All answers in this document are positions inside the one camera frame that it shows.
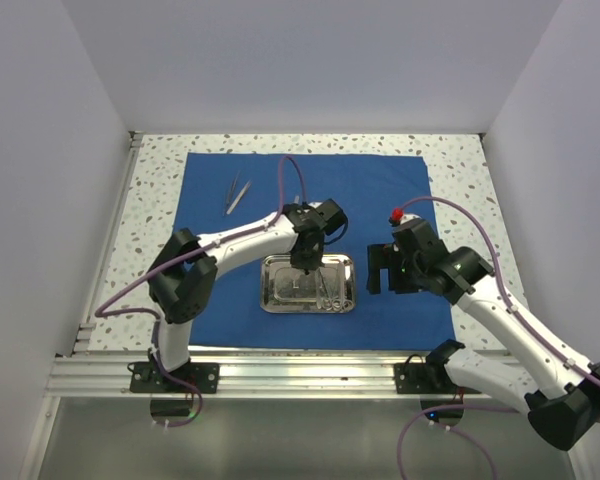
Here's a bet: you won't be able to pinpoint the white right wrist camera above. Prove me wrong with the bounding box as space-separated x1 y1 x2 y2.
388 207 420 227

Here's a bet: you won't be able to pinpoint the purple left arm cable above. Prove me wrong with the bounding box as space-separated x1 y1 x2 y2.
94 155 307 429

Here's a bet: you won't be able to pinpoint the blue cloth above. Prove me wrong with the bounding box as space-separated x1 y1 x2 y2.
172 152 456 351

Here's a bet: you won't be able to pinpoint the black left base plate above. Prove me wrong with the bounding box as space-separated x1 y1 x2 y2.
127 360 220 394

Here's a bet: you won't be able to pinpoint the pointed steel tweezers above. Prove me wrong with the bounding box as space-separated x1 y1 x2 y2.
223 171 240 216

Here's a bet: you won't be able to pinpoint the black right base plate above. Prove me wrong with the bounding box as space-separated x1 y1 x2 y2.
393 355 479 396

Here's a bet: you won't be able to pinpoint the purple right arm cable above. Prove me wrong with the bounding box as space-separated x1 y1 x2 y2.
397 195 600 479

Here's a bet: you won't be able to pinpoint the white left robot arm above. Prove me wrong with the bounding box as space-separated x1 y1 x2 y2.
147 199 348 393

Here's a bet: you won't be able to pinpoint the steel instrument tray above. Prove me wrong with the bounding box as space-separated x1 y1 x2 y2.
260 254 356 314

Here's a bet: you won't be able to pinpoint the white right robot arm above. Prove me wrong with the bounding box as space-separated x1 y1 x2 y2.
367 215 600 451

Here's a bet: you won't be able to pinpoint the steel surgical scissors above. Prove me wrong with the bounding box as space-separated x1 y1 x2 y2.
322 268 355 313

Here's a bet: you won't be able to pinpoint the aluminium front rail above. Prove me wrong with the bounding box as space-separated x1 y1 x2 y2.
44 350 408 400

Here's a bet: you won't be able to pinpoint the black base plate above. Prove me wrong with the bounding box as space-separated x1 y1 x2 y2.
127 360 220 394
393 355 479 396

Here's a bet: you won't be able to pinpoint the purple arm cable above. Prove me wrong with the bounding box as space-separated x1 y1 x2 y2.
397 195 600 479
94 155 307 429

